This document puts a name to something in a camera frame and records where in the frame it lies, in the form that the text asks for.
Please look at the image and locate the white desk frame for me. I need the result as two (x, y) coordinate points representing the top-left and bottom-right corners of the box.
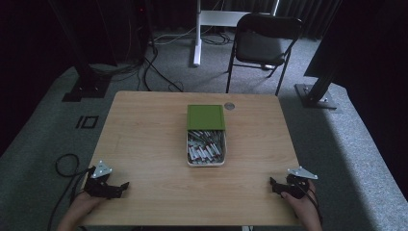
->
(192, 0), (281, 67)

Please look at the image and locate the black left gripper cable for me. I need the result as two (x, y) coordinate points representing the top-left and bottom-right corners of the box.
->
(47, 153), (96, 231)

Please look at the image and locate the green box lid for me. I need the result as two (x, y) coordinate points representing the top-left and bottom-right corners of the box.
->
(187, 104), (226, 132)

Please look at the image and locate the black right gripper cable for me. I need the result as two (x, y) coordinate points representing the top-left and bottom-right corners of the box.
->
(297, 181), (323, 225)

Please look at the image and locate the black folding chair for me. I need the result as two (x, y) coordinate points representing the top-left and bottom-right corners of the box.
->
(225, 13), (304, 97)

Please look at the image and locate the white floor cable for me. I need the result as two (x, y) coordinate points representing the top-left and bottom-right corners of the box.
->
(153, 25), (198, 46)

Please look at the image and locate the white tin box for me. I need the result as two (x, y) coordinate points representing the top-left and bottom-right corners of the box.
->
(186, 128), (228, 167)

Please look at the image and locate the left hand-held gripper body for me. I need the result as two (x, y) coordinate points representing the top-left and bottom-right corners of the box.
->
(84, 160), (122, 199)

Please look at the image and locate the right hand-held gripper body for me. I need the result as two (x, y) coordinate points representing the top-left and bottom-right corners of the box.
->
(281, 166), (319, 200)

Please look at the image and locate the person's right hand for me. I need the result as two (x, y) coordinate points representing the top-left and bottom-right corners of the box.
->
(280, 188), (320, 225)

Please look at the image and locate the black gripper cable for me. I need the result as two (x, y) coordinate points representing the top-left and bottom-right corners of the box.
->
(297, 181), (323, 225)
(47, 153), (96, 231)

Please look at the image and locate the person's left hand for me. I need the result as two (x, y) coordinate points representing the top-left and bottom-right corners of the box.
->
(68, 190), (108, 223)

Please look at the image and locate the black metal stand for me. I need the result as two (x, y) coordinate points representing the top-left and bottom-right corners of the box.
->
(293, 0), (344, 111)
(47, 0), (112, 103)

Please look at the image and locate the black floor cable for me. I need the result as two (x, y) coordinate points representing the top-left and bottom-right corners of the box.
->
(137, 44), (185, 93)

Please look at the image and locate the pile of red white sachets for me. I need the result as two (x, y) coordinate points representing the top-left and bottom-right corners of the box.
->
(188, 129), (225, 165)

